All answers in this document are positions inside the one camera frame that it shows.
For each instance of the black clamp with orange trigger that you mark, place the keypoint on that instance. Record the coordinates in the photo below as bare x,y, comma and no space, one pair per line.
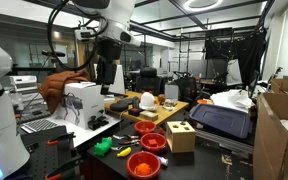
62,137
64,165

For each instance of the white rounded helmet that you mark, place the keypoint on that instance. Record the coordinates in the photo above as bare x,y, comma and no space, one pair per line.
147,101

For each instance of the white monitor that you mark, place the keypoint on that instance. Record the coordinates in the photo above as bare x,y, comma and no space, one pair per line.
120,81

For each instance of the black curtain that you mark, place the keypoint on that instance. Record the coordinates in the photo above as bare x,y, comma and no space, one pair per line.
247,53

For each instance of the black camera on stand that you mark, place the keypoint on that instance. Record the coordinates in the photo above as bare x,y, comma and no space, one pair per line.
52,53

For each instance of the yellow banana plush toy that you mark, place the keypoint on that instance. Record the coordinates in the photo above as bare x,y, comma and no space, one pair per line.
124,152

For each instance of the black box with red top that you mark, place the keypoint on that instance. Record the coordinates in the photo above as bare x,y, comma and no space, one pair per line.
135,111

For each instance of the brown puffer jacket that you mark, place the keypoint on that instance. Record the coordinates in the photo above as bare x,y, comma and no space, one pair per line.
55,86

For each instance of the white printer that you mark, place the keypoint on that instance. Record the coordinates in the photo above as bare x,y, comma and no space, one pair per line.
24,83

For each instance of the black mesh chair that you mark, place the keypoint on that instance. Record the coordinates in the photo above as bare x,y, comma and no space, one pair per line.
186,89

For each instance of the yellow wooden desk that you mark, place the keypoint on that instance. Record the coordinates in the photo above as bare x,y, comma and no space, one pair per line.
165,113

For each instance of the green plastic toy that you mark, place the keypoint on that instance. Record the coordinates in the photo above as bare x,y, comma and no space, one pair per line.
102,147

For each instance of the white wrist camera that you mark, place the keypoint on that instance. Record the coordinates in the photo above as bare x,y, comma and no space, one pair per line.
84,34

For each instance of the blue plastic bin lid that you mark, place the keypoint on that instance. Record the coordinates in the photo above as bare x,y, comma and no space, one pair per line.
220,120

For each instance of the grey box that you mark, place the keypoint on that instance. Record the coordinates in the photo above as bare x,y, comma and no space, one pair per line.
171,91

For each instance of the black perforated board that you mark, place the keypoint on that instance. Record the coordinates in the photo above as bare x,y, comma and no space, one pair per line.
40,156

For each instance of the grey computer keyboard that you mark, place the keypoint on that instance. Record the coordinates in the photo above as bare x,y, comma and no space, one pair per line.
39,125

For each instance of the white plastic bag pile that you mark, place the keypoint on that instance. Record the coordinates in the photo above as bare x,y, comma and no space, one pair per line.
232,99

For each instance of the orange yellow toy fruit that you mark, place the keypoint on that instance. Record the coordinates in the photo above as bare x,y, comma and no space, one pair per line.
142,169

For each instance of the glass jar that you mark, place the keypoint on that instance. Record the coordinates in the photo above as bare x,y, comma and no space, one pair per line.
170,104

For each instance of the black controller device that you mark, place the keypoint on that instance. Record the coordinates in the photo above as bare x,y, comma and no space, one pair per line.
97,122

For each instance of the black pouch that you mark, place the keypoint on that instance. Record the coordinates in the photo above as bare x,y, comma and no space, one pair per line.
120,105

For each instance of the white box with robot dog print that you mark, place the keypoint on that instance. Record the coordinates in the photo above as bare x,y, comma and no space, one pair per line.
84,103

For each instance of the orange bowl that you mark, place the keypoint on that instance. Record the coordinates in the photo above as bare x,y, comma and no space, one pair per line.
204,101

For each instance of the large red plastic bowl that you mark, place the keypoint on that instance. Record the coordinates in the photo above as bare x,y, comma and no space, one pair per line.
132,165

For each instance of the small tan box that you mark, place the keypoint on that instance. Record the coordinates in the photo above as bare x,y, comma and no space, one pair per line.
149,115

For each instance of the white blue toothpaste tube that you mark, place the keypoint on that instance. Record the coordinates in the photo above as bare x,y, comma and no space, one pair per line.
163,161

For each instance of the black office chair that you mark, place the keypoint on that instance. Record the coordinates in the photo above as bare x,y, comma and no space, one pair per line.
148,81

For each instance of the small cardboard box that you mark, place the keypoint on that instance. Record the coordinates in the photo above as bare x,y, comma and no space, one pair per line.
285,86

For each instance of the large cardboard box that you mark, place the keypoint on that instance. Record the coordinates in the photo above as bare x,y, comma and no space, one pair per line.
270,146

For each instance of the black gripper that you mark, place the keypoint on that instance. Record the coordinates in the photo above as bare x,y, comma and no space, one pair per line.
106,71

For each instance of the red toy block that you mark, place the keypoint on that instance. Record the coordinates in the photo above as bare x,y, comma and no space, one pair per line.
153,142

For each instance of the wooden shape sorter box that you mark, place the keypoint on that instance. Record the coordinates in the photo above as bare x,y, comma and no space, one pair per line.
180,138

